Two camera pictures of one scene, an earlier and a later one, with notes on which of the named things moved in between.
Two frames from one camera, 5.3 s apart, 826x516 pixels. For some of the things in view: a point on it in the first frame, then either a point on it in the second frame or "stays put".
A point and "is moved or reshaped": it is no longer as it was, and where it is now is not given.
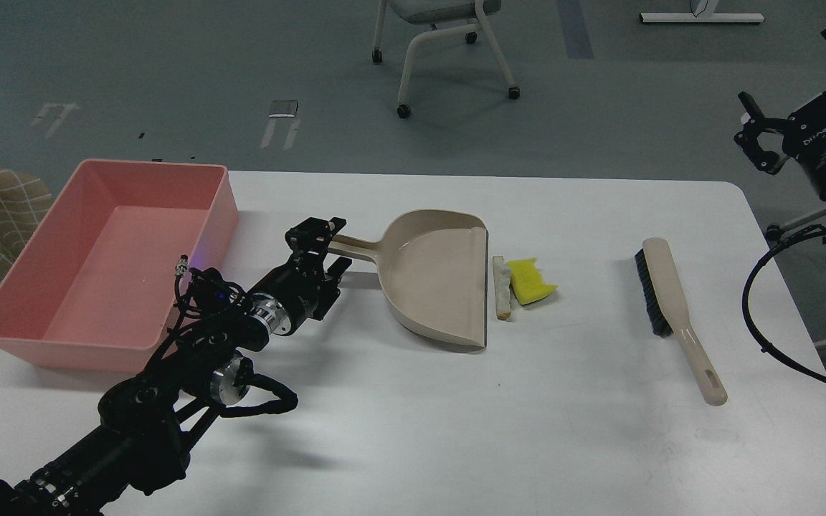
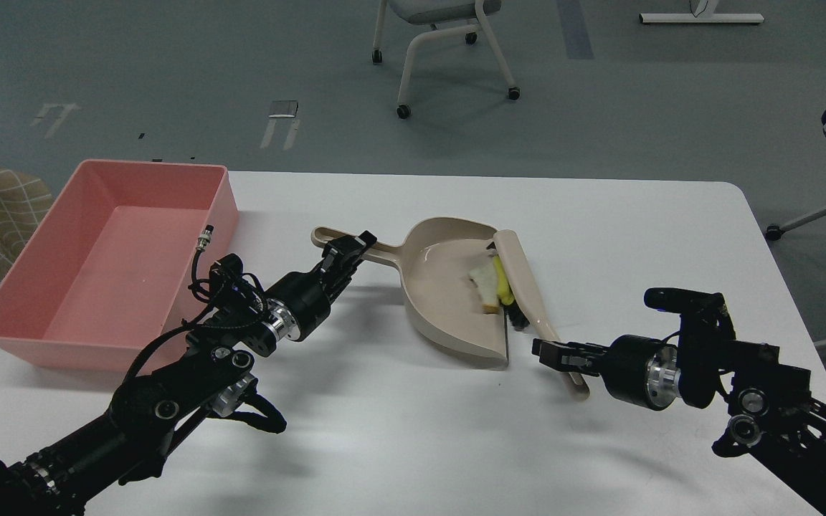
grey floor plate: (283, 108) stays put
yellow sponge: (526, 281) to (504, 289)
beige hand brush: (667, 312) to (528, 306)
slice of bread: (502, 276) to (485, 279)
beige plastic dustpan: (433, 265) is moved or reshaped
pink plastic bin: (97, 286) stays put
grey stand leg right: (775, 231) stays put
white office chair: (415, 11) stays put
